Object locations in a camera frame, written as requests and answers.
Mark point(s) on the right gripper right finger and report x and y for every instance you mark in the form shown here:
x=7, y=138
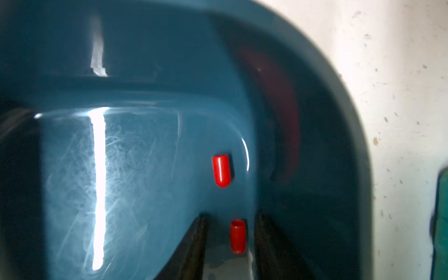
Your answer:
x=275, y=256

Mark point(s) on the red protection sleeve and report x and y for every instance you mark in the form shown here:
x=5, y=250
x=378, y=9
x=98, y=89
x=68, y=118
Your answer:
x=238, y=236
x=222, y=170

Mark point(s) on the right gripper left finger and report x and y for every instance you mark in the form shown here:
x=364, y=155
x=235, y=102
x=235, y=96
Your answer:
x=187, y=261

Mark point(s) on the green tool case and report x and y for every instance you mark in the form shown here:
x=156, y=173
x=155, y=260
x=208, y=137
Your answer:
x=440, y=229

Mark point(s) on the teal plastic storage box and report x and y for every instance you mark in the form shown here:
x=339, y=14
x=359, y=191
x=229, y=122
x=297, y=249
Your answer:
x=111, y=113

